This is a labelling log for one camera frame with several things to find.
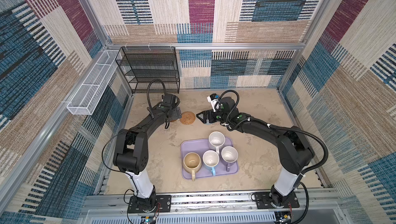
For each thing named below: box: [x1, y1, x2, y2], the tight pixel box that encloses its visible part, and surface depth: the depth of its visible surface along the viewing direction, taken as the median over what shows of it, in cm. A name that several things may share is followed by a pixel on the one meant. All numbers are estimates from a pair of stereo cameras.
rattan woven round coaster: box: [179, 110, 196, 125], surface depth 106 cm
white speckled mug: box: [208, 131, 226, 155], surface depth 89 cm
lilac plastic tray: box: [180, 137, 239, 182], surface depth 83 cm
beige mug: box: [183, 151, 203, 182], surface depth 79 cm
